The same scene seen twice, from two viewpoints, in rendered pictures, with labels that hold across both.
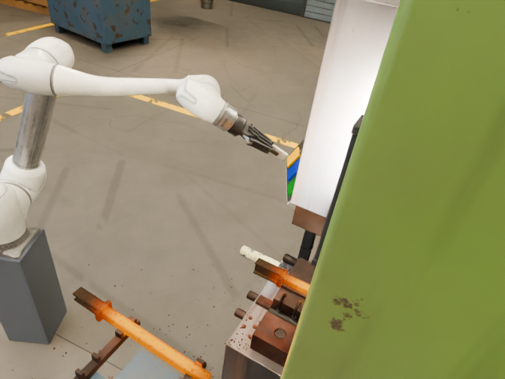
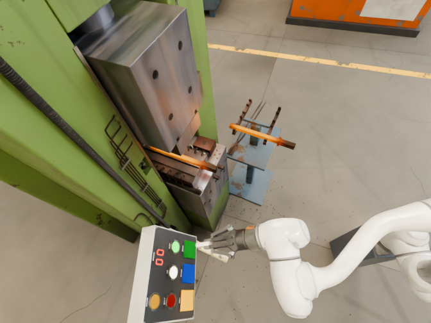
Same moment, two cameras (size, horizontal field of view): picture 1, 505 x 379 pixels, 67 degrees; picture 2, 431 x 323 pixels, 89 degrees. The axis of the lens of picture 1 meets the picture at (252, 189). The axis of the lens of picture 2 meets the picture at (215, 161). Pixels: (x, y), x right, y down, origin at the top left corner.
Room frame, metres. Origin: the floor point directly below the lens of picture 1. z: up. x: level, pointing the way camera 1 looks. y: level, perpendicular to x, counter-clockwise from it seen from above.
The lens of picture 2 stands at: (1.38, 0.05, 2.10)
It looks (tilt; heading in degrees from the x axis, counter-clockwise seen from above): 59 degrees down; 189
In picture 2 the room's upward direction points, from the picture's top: 9 degrees counter-clockwise
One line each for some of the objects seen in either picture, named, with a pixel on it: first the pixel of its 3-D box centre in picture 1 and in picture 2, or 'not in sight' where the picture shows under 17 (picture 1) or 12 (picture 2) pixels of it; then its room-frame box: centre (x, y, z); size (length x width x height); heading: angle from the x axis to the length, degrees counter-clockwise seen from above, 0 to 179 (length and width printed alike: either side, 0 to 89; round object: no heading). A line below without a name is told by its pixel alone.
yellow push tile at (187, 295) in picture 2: (294, 158); (186, 300); (1.42, -0.16, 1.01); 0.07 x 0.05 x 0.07; 2
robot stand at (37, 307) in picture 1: (25, 287); (362, 247); (1.09, 0.98, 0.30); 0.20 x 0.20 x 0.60; 2
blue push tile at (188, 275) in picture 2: (294, 171); (187, 273); (1.32, -0.16, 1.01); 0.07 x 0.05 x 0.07; 2
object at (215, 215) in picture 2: not in sight; (192, 195); (0.64, -0.32, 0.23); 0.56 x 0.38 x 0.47; 67
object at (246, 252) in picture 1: (286, 271); (195, 244); (1.13, -0.19, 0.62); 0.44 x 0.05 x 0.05; 67
